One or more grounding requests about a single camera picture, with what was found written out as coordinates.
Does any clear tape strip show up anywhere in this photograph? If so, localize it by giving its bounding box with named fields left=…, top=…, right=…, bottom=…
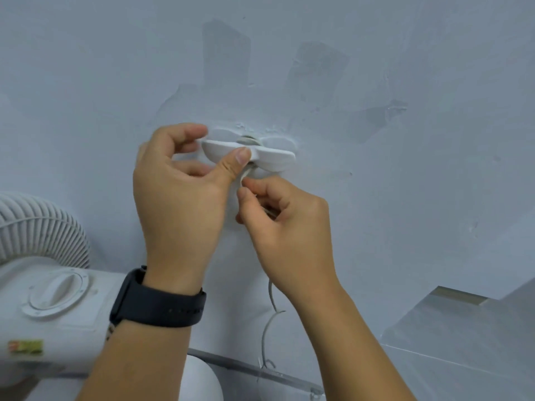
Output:
left=201, top=19, right=252, bottom=86
left=346, top=99, right=408, bottom=143
left=288, top=41, right=350, bottom=110

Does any white wall cord winder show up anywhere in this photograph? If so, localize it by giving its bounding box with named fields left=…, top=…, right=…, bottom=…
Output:
left=200, top=125, right=297, bottom=179

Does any white fan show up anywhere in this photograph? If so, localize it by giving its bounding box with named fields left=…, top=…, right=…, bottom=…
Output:
left=0, top=191, right=225, bottom=401

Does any white power cord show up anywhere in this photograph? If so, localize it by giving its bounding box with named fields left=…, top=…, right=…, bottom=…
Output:
left=240, top=168, right=288, bottom=371

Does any person's left hand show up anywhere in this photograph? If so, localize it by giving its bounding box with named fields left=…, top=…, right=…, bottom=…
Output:
left=132, top=123, right=252, bottom=295

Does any person's left forearm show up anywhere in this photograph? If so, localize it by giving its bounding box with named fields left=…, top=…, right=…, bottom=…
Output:
left=76, top=318, right=198, bottom=401

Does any person's right hand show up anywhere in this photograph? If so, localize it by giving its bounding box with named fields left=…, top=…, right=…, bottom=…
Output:
left=235, top=177, right=341, bottom=306

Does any black wristband watch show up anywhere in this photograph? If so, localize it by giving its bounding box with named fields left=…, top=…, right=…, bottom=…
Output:
left=109, top=265, right=207, bottom=330

